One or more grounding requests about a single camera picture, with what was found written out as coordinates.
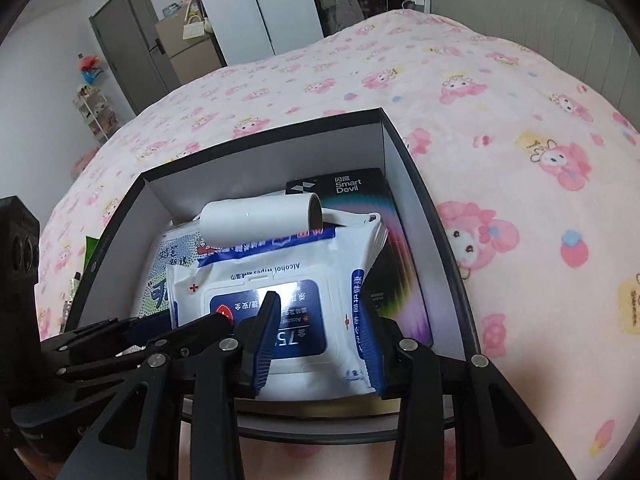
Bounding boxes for white shelf rack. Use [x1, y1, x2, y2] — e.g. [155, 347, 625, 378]
[74, 82, 118, 143]

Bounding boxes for white handbag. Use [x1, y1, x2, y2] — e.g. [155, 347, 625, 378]
[181, 15, 208, 41]

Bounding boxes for red blue wall toy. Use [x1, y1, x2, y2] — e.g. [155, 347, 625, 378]
[75, 52, 106, 86]

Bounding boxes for cartoon comic book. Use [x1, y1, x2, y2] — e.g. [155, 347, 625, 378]
[131, 220, 211, 321]

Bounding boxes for grey door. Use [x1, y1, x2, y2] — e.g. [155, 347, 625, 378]
[89, 0, 181, 116]

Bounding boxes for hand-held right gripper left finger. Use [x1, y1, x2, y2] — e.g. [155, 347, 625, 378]
[55, 291, 283, 480]

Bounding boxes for green snack packet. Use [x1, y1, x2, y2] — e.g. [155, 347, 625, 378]
[84, 236, 103, 271]

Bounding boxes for black cardboard box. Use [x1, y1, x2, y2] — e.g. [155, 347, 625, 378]
[62, 107, 483, 441]

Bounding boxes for white wardrobe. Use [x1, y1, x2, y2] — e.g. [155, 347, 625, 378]
[187, 0, 326, 66]

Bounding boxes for pink printed blanket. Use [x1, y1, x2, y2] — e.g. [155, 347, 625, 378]
[37, 10, 640, 480]

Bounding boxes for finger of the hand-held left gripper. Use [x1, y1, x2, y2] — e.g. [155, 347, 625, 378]
[57, 314, 236, 383]
[42, 316, 173, 361]

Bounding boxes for white wet wipes packet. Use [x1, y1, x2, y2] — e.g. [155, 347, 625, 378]
[165, 212, 390, 402]

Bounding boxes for white lint roller refill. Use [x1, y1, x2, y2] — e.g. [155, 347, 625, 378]
[192, 192, 325, 251]

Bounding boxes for beige cabinet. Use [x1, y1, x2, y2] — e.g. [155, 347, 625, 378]
[154, 10, 226, 86]

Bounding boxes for black rainbow print box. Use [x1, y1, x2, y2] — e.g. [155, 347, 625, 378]
[285, 167, 435, 348]

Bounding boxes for grey padded bed headboard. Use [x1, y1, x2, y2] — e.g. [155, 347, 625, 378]
[430, 0, 640, 111]

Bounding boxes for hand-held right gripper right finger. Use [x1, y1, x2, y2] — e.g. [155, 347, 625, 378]
[361, 287, 576, 480]

